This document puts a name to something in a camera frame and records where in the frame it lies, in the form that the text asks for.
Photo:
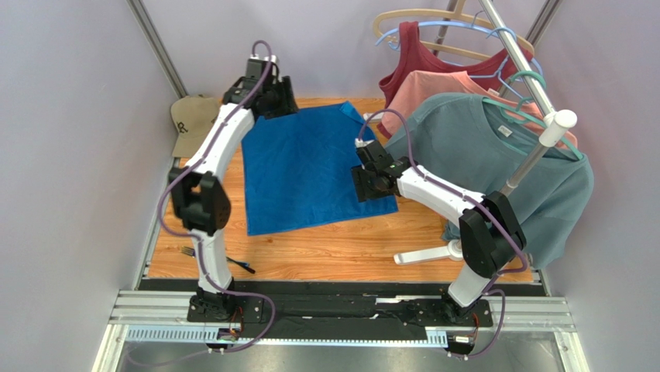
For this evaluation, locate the salmon pink t-shirt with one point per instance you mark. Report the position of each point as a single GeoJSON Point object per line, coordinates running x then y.
{"type": "Point", "coordinates": [420, 85]}

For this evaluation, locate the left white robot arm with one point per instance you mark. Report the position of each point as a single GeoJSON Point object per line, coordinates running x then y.
{"type": "Point", "coordinates": [199, 199]}

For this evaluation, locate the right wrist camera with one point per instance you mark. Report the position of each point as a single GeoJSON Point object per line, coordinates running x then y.
{"type": "Point", "coordinates": [371, 150]}

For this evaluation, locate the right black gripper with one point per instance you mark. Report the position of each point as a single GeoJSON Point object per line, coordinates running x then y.
{"type": "Point", "coordinates": [361, 183]}

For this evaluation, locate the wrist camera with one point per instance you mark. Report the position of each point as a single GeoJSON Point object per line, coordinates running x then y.
{"type": "Point", "coordinates": [257, 65]}
{"type": "Point", "coordinates": [371, 150]}

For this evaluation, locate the teal t-shirt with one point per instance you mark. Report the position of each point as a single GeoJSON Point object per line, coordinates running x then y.
{"type": "Point", "coordinates": [468, 142]}

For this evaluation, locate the teal green hanger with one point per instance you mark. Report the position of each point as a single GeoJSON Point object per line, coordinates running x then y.
{"type": "Point", "coordinates": [552, 132]}

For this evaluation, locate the black fork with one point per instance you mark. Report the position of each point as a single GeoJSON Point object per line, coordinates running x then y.
{"type": "Point", "coordinates": [189, 251]}

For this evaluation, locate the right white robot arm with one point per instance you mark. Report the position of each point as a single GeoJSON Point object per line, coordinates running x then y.
{"type": "Point", "coordinates": [490, 235]}

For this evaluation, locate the beige wooden hanger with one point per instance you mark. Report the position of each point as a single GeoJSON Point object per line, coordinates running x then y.
{"type": "Point", "coordinates": [454, 12]}

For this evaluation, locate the maroon tank top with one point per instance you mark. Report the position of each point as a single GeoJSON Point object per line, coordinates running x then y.
{"type": "Point", "coordinates": [419, 74]}

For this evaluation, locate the blue cloth napkin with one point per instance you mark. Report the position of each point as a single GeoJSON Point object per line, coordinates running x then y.
{"type": "Point", "coordinates": [297, 171]}

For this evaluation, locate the aluminium frame rail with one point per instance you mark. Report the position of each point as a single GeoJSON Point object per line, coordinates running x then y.
{"type": "Point", "coordinates": [152, 317]}

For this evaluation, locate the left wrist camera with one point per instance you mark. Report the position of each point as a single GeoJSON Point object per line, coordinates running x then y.
{"type": "Point", "coordinates": [257, 65]}

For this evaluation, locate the light blue hanger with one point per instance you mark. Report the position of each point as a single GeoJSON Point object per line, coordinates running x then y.
{"type": "Point", "coordinates": [454, 26]}

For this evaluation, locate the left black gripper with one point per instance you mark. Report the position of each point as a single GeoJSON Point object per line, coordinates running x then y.
{"type": "Point", "coordinates": [290, 105]}

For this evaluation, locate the beige baseball cap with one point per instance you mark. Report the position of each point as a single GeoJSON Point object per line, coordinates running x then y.
{"type": "Point", "coordinates": [193, 117]}

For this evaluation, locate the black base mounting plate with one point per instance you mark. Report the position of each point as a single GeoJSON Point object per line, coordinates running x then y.
{"type": "Point", "coordinates": [345, 311]}

